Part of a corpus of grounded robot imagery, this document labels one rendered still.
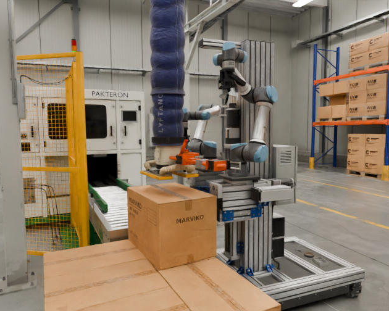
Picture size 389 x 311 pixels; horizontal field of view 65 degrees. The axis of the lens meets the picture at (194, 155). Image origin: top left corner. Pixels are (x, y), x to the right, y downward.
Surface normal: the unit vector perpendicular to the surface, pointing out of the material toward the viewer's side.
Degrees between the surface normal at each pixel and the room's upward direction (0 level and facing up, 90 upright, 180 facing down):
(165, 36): 82
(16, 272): 90
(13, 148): 90
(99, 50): 90
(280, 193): 90
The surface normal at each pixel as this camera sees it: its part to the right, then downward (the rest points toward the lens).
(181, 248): 0.50, 0.07
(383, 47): -0.93, 0.04
